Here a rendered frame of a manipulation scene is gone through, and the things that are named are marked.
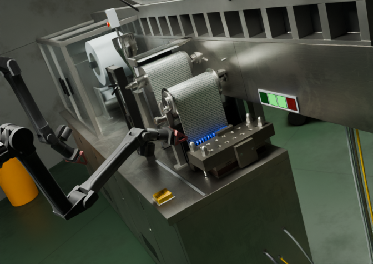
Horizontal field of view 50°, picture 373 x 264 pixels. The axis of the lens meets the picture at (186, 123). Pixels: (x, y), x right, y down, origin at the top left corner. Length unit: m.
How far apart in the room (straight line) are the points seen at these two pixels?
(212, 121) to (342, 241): 1.24
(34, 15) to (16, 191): 2.13
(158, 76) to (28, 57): 3.37
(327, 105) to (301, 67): 0.17
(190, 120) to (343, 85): 0.77
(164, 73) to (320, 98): 0.86
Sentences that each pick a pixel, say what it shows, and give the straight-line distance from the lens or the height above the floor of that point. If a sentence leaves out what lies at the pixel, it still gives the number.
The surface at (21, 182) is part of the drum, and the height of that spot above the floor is 0.24.
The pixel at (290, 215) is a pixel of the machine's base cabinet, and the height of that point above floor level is 0.56.
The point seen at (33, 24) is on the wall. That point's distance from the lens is 5.38.
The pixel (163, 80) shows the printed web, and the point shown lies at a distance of 2.09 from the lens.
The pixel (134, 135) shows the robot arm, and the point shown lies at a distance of 1.77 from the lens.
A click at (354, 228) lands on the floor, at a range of 2.87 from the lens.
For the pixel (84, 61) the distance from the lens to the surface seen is 2.77.
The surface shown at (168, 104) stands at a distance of 1.88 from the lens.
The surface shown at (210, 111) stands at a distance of 1.96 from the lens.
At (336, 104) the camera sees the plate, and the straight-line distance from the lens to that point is 1.52.
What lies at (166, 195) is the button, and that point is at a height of 0.92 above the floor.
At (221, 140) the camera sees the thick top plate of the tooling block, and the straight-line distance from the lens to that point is 1.90.
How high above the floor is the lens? 1.82
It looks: 21 degrees down
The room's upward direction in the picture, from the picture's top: 18 degrees counter-clockwise
